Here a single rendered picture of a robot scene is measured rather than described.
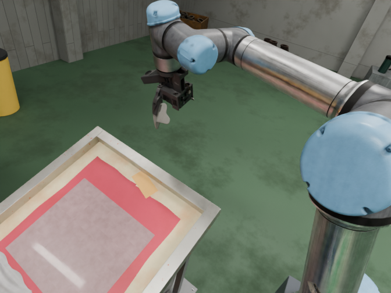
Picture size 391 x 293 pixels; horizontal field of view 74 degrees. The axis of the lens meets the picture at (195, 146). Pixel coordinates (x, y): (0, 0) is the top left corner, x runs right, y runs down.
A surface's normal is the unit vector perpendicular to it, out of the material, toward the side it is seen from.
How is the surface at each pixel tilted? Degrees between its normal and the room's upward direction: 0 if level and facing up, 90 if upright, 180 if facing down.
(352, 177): 83
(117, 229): 18
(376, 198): 83
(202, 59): 95
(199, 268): 0
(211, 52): 95
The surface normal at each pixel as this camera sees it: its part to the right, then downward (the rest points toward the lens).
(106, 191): -0.04, -0.59
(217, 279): 0.15, -0.77
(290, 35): -0.50, 0.48
